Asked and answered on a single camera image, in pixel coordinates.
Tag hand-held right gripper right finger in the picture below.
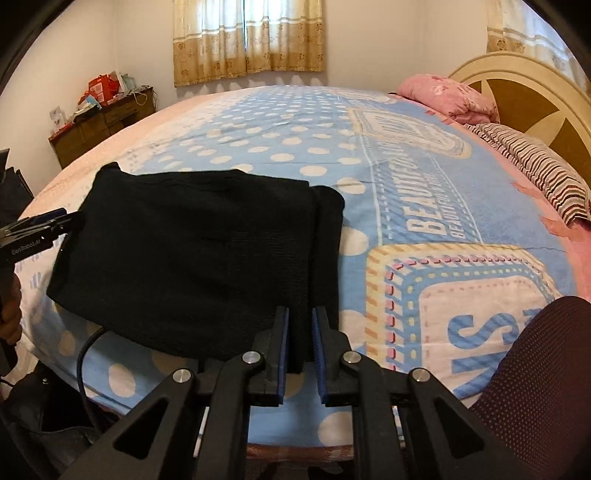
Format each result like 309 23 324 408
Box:
311 305 536 480

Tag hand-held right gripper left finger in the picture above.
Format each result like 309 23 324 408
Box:
60 305 291 480

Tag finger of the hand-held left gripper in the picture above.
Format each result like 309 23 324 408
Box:
0 208 69 232
44 211 87 241

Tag black pants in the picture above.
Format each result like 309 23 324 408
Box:
46 161 346 374

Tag person's left hand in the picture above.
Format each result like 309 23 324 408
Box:
0 272 23 344

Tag brown wooden desk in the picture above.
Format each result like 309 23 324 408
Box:
48 87 158 169

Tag red gift bags clutter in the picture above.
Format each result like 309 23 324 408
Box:
87 74 118 104

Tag bed with polka-dot cover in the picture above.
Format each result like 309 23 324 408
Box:
18 84 591 448

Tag beige floral window curtain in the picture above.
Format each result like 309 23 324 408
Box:
485 0 587 77
172 0 326 88

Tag dark red dotted sleeve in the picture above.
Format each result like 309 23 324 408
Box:
466 295 591 480

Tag striped pillow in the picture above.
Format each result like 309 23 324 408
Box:
464 122 591 227

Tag pink pillow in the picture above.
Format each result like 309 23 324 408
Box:
397 74 501 125

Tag cream and brown headboard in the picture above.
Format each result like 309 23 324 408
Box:
448 53 591 195

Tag black cable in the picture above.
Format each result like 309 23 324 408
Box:
76 327 109 439

